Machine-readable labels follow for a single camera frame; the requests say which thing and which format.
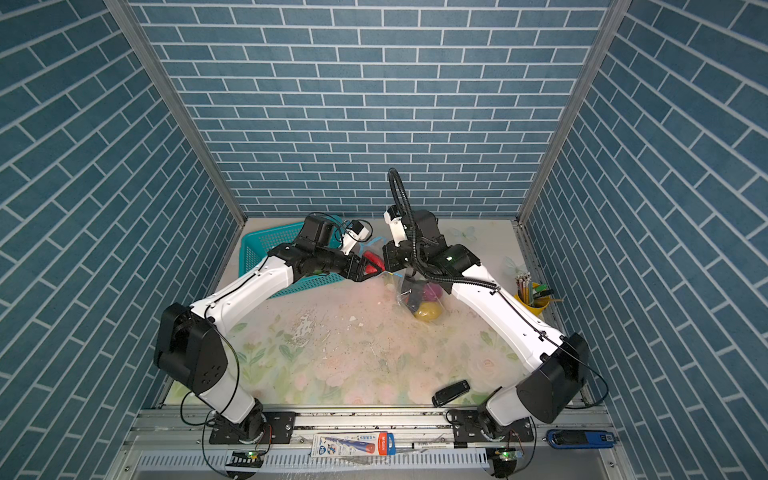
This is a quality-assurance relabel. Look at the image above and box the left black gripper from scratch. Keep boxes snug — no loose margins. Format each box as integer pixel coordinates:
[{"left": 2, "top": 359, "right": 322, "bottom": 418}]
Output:
[{"left": 312, "top": 247, "right": 382, "bottom": 282}]

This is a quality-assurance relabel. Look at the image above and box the clear zip top bag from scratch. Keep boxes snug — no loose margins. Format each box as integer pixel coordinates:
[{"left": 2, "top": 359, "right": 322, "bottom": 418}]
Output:
[{"left": 361, "top": 237, "right": 445, "bottom": 320}]

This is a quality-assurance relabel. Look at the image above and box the red toy strawberry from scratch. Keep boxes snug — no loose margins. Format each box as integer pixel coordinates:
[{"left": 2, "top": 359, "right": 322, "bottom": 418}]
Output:
[{"left": 363, "top": 251, "right": 386, "bottom": 275}]

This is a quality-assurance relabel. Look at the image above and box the yellow toy lemon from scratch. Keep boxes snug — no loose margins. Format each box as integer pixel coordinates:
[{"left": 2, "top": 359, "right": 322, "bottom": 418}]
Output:
[{"left": 413, "top": 301, "right": 443, "bottom": 322}]

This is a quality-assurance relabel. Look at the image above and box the teal plastic basket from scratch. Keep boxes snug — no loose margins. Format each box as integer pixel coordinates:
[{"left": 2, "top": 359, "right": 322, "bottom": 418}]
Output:
[{"left": 233, "top": 221, "right": 344, "bottom": 302}]

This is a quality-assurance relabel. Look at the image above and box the purple toy onion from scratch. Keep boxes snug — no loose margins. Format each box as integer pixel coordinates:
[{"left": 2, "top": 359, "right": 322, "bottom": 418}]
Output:
[{"left": 422, "top": 283, "right": 444, "bottom": 302}]

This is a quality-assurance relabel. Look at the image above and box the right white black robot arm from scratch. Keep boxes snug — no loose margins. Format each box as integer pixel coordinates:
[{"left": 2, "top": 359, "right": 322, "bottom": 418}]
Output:
[{"left": 383, "top": 205, "right": 589, "bottom": 439}]

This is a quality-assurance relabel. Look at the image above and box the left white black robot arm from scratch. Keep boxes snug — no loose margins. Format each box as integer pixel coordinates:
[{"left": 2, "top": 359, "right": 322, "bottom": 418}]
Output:
[{"left": 154, "top": 243, "right": 384, "bottom": 443}]

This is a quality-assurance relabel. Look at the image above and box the yellow pencil cup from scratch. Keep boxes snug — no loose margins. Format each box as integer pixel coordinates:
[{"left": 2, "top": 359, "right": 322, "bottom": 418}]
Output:
[{"left": 515, "top": 273, "right": 562, "bottom": 315}]

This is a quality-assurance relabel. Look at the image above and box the black remote control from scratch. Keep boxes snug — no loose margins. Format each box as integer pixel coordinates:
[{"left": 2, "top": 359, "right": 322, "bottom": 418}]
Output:
[{"left": 431, "top": 380, "right": 471, "bottom": 407}]

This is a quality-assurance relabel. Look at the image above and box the red white blue package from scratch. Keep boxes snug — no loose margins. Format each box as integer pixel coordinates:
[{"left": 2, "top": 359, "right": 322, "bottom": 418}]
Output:
[{"left": 310, "top": 431, "right": 396, "bottom": 459}]

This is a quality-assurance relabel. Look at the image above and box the blue black handheld tool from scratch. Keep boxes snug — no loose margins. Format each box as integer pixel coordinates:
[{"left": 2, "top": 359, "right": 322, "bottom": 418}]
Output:
[{"left": 546, "top": 429, "right": 616, "bottom": 450}]

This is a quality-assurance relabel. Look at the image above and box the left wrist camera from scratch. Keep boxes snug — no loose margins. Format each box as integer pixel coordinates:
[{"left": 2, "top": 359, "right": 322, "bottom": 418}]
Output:
[{"left": 296, "top": 214, "right": 373, "bottom": 253}]

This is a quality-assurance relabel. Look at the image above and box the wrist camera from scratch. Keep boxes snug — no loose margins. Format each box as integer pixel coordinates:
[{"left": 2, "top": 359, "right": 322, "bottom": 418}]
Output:
[
  {"left": 296, "top": 214, "right": 373, "bottom": 253},
  {"left": 384, "top": 205, "right": 407, "bottom": 247}
]

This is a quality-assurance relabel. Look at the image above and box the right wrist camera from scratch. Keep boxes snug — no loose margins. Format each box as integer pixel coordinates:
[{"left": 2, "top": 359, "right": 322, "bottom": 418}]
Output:
[{"left": 384, "top": 205, "right": 407, "bottom": 247}]

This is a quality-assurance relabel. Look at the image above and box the aluminium mounting rail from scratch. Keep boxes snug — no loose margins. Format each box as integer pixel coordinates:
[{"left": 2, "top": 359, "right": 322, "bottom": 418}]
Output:
[{"left": 106, "top": 406, "right": 635, "bottom": 479}]

